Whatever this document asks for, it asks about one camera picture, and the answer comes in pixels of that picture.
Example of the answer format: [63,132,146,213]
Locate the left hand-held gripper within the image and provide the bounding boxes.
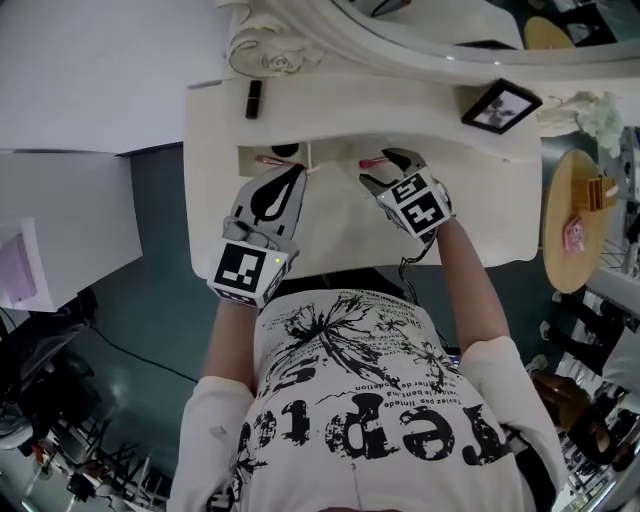
[206,165,308,309]

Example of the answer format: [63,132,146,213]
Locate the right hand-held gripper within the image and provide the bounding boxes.
[358,146,456,241]

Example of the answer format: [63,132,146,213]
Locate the small white drawer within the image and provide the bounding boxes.
[237,142,314,177]

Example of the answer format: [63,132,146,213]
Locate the cream ornate dressing table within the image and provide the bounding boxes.
[184,0,640,281]

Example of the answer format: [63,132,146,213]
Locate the person's left forearm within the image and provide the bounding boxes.
[200,297,261,394]

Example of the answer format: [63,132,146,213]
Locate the person's right forearm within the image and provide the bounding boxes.
[432,217,511,354]

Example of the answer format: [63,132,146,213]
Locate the person's black trousers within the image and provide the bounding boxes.
[319,267,416,306]

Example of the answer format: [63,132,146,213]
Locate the black lipstick tube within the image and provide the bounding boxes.
[244,79,264,120]

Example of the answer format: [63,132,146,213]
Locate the pink packet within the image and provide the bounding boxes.
[562,219,587,251]

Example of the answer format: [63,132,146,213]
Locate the round wooden side table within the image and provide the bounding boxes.
[542,148,609,294]

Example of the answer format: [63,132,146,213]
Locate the wooden organizer box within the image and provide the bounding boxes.
[572,174,621,214]

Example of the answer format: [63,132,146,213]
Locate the person's printed white shirt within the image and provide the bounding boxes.
[167,288,566,512]

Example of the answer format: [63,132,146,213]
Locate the white artificial flowers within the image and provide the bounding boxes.
[537,90,626,151]

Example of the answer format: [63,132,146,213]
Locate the black metal stands clutter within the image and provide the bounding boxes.
[0,299,174,512]

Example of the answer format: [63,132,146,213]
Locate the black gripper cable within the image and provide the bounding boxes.
[398,234,436,304]

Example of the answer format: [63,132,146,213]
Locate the black picture frame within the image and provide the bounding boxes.
[460,78,544,136]

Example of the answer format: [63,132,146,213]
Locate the black floor cable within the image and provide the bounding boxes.
[89,319,199,384]

